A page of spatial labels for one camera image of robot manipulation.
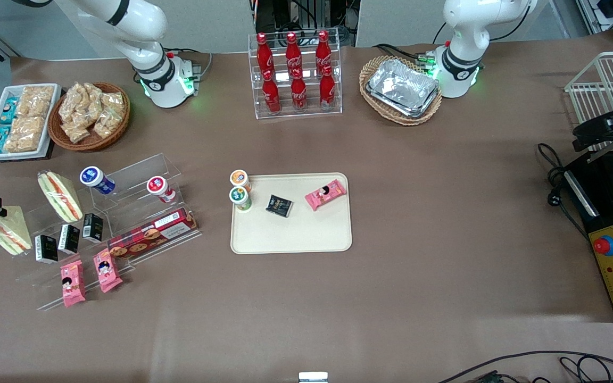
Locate dark equipment rack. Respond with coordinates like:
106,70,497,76
250,0,361,48

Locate blue-lid small bottle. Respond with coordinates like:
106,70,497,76
79,166,117,196

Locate tan rice cracker pack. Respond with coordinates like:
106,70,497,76
11,114,47,139
3,136,39,154
19,85,55,115

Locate metal frame shelf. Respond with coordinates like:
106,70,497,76
575,0,613,38

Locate black sealing machine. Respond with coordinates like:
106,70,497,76
565,149,613,324

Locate white wire rack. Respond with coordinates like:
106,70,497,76
565,51,613,155

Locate silver handle bar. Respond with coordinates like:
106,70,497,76
565,170,601,218

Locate red cookie box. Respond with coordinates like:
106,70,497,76
106,207,200,260

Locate black tissue pack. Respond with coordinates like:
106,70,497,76
265,194,293,218
57,224,80,255
81,213,104,244
35,234,59,265

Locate grey cable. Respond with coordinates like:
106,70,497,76
165,48,214,81

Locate red cola bottle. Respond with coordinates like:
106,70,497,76
314,30,333,70
319,65,337,111
262,69,282,114
285,32,303,73
290,68,309,113
256,33,275,75

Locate clear acrylic bottle rack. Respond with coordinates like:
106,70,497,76
247,32,343,120

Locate red-lid small bottle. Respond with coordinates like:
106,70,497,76
146,176,177,204

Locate orange-lid small cup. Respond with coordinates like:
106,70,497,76
230,169,252,193

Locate grey metal bar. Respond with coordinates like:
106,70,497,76
585,146,613,164

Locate pink snack pack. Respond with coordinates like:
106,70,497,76
92,248,124,294
305,179,348,212
60,259,87,309

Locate black power cable with plug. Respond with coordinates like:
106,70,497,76
537,143,589,251

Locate clear acrylic stepped stand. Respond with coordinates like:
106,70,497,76
90,153,203,264
16,205,138,312

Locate light tan wicker basket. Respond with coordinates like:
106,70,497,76
359,55,443,127

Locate green-lid small cup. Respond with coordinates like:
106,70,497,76
228,186,253,213

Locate clear bag of tan snacks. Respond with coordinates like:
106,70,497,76
57,82,87,115
102,91,127,115
62,117,92,145
93,109,124,139
83,84,106,110

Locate brown table cover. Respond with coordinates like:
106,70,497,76
0,29,613,383

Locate dark brown wicker basket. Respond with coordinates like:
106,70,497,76
48,81,131,153

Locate aluminium foil tray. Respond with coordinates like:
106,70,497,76
365,80,441,119
368,58,441,110

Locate plastic-wrapped triangle sandwich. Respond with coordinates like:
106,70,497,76
37,170,84,223
0,206,34,257

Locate red round button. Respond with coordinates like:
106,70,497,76
592,234,613,257

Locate cream plastic tray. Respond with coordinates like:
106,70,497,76
230,172,353,255

